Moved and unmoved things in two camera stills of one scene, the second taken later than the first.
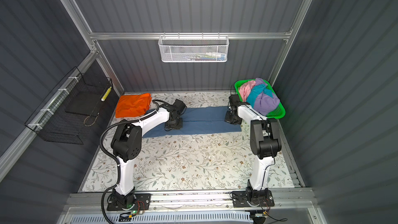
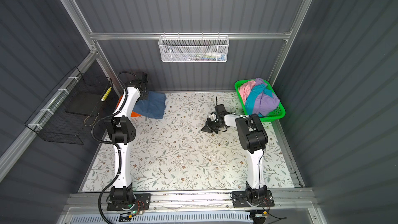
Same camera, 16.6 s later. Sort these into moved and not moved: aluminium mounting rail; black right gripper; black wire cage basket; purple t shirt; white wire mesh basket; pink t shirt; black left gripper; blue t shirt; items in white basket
Moved: black left gripper; blue t shirt; black right gripper
Not moved: black wire cage basket; white wire mesh basket; purple t shirt; items in white basket; aluminium mounting rail; pink t shirt
